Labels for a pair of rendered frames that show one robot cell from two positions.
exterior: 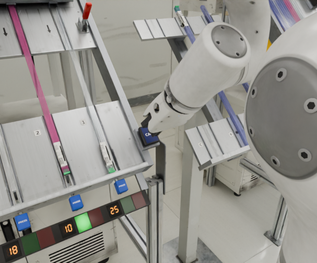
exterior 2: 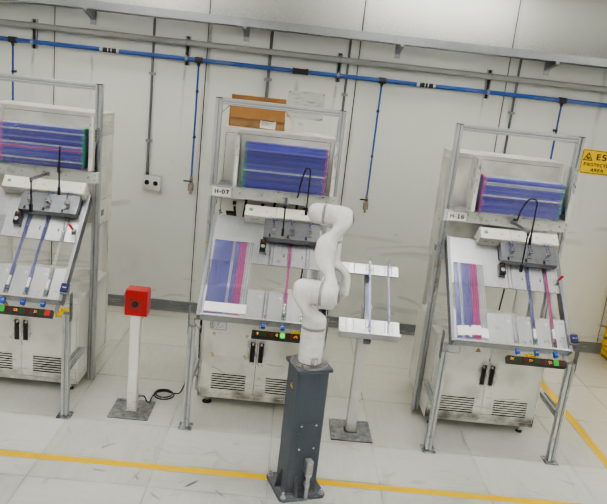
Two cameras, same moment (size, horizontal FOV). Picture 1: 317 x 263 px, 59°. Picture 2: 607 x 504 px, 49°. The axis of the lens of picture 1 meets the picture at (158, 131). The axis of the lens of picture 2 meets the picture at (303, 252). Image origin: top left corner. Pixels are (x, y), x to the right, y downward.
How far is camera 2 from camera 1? 315 cm
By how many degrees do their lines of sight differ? 31
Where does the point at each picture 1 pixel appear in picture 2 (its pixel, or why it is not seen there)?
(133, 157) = not seen: hidden behind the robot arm
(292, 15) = (470, 278)
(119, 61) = (402, 280)
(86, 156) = (294, 313)
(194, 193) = (357, 371)
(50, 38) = (301, 262)
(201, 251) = (363, 431)
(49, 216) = (274, 352)
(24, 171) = (270, 310)
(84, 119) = not seen: hidden behind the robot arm
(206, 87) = not seen: hidden behind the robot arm
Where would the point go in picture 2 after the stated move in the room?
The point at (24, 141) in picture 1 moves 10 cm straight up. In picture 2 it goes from (274, 300) to (275, 283)
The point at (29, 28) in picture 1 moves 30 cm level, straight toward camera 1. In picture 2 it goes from (294, 255) to (286, 268)
